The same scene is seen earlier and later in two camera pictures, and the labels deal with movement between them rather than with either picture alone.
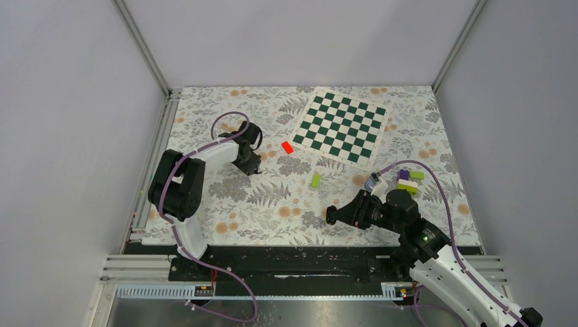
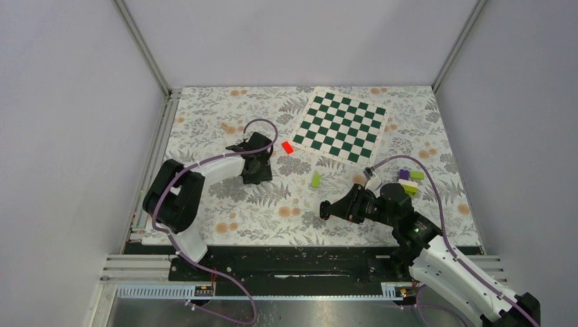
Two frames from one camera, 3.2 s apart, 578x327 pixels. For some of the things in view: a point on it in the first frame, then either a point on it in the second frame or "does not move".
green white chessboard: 340,127 does not move
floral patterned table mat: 286,204 does not move
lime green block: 315,181 does not move
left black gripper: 254,164 to 264,176
